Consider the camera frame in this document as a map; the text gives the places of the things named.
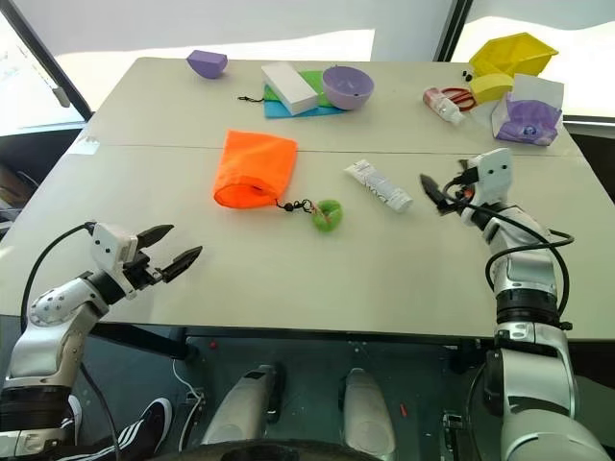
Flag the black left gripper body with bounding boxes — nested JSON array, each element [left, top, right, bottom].
[[122, 248, 165, 292]]

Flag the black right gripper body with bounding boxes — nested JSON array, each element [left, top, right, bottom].
[[444, 179, 478, 213]]

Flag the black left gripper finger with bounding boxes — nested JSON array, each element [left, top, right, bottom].
[[135, 223, 176, 252], [161, 245, 205, 284]]

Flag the white squeeze tube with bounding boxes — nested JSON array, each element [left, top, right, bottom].
[[342, 158, 415, 213]]

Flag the purple and white pouch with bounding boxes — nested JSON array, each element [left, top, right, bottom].
[[490, 92, 564, 146]]

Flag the yellow foam block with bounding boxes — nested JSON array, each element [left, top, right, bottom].
[[467, 72, 516, 105]]

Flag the white paper card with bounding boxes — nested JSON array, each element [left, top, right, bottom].
[[510, 72, 566, 117]]

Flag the yellow plastic bin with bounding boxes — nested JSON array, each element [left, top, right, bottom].
[[468, 32, 560, 79]]

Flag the purple plastic bowl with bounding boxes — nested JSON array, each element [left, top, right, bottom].
[[321, 64, 376, 111]]

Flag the black white striped sneaker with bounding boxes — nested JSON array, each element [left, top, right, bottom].
[[79, 397, 175, 461]]

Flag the white robot leg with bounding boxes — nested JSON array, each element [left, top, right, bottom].
[[200, 363, 285, 447], [342, 367, 398, 458]]

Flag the green paper sheet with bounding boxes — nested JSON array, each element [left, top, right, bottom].
[[296, 69, 333, 109]]

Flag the small purple angular bowl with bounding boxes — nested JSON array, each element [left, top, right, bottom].
[[185, 49, 231, 81]]

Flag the white rectangular box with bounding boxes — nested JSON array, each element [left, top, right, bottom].
[[259, 61, 321, 117]]

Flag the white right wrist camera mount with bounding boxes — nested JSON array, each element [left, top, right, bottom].
[[467, 147, 515, 206]]

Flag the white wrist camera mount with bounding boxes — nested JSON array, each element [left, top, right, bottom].
[[89, 222, 141, 295], [467, 147, 515, 206]]

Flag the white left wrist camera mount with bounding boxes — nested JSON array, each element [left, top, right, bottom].
[[89, 222, 141, 295]]

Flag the black table frame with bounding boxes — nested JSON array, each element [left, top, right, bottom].
[[90, 322, 499, 376]]

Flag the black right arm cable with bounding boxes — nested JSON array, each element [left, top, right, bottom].
[[442, 176, 576, 328]]

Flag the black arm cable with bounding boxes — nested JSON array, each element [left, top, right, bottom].
[[442, 176, 576, 328], [20, 221, 97, 333]]

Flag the red handled scissors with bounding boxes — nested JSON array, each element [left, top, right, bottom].
[[437, 86, 478, 109]]

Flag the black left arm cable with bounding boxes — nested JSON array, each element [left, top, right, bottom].
[[20, 221, 97, 333]]

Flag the green fuzzy hair tie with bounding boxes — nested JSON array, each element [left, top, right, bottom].
[[310, 198, 344, 234]]

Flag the white cable under table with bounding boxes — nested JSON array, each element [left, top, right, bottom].
[[171, 356, 206, 402]]

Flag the orange drawstring bag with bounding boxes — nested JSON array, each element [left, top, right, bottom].
[[211, 129, 300, 211]]

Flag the dark window frame post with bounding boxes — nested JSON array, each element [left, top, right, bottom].
[[433, 0, 476, 64]]

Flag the black window frame bar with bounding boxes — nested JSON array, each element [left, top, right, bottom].
[[0, 0, 94, 124]]

